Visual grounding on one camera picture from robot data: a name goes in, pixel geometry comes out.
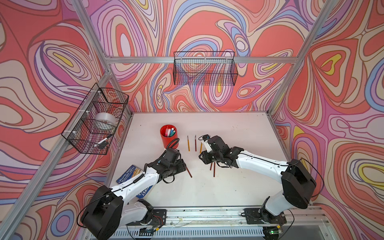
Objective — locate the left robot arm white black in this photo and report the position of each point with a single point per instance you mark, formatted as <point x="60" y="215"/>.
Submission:
<point x="109" y="208"/>

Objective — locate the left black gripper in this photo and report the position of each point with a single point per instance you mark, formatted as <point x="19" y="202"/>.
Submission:
<point x="182" y="167"/>

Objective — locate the black wire basket back wall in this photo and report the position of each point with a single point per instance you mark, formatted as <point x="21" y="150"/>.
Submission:
<point x="205" y="68"/>

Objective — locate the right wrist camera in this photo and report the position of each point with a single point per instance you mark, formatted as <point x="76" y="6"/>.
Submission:
<point x="214" y="143"/>

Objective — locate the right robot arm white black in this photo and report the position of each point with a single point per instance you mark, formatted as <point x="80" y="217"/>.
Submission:
<point x="297" y="184"/>

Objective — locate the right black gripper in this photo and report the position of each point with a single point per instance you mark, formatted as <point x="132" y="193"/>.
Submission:
<point x="204" y="155"/>

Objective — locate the black wire basket wall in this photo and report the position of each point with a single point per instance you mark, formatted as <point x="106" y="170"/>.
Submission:
<point x="205" y="68"/>
<point x="81" y="133"/>

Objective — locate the white tape roll in basket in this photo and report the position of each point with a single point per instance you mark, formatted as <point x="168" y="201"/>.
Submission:
<point x="105" y="122"/>

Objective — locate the red pen cup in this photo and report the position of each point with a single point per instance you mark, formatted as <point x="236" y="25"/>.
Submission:
<point x="168" y="134"/>

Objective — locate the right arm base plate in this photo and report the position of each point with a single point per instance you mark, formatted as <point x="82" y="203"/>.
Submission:
<point x="255" y="216"/>

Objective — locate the black wire basket left wall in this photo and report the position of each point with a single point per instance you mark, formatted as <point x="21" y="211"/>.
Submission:
<point x="81" y="133"/>

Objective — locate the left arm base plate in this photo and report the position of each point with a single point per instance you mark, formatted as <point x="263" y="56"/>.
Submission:
<point x="155" y="218"/>

